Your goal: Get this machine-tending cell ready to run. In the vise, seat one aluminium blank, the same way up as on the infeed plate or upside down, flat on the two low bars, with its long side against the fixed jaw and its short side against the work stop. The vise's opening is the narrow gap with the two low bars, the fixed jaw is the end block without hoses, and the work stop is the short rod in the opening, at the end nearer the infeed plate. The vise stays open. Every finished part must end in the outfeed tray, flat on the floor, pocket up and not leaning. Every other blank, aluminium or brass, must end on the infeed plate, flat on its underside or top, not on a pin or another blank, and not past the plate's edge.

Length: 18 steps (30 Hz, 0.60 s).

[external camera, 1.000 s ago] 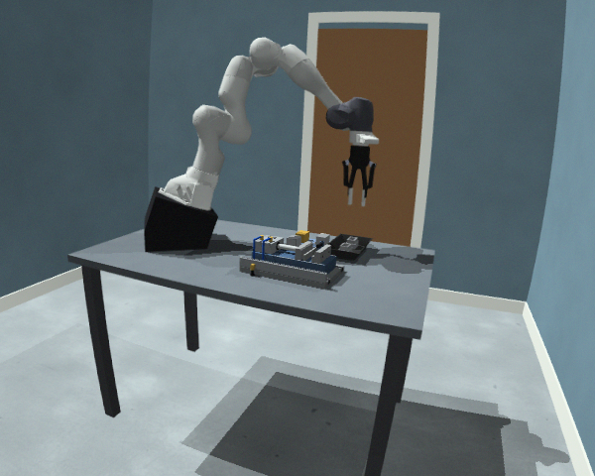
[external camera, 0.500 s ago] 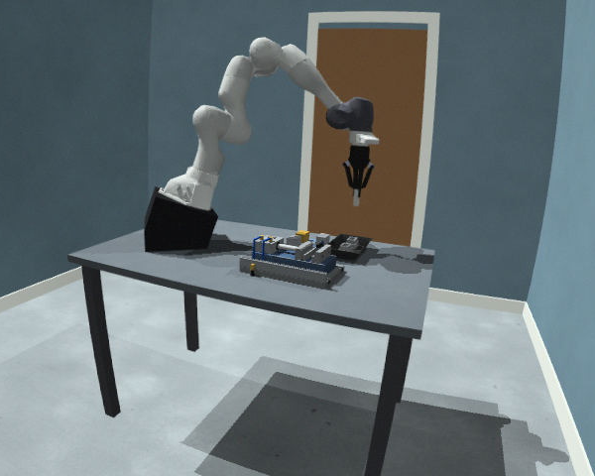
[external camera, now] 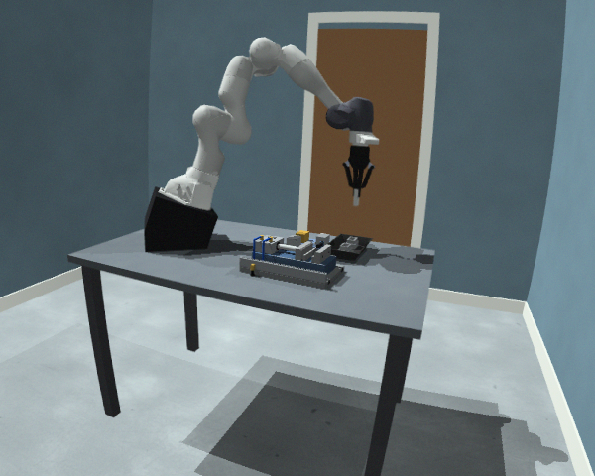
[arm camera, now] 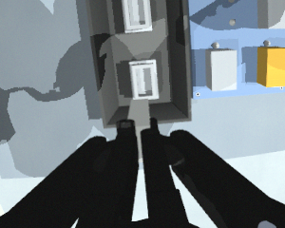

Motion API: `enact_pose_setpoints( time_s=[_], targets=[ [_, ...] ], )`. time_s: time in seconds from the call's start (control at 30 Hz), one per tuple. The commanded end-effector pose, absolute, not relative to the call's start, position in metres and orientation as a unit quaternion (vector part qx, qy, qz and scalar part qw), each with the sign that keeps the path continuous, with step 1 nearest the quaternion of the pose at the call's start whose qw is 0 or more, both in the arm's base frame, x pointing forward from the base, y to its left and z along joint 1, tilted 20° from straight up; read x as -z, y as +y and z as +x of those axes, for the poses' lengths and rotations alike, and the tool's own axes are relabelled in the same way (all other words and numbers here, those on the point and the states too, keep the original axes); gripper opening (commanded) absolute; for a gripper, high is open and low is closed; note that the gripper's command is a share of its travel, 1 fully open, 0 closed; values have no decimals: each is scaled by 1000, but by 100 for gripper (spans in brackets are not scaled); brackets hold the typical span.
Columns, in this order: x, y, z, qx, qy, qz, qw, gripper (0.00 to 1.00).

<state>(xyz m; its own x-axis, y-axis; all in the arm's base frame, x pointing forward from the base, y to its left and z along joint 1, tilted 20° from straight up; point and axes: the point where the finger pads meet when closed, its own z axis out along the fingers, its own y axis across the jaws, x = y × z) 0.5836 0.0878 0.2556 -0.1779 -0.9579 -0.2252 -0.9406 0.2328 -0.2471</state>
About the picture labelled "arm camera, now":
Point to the yellow rectangular block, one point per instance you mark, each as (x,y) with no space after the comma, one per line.
(270,66)

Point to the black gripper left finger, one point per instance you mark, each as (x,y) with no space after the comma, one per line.
(58,200)

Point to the white rectangular block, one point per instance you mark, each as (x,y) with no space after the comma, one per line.
(221,69)

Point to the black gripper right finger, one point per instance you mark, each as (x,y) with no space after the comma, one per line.
(227,197)

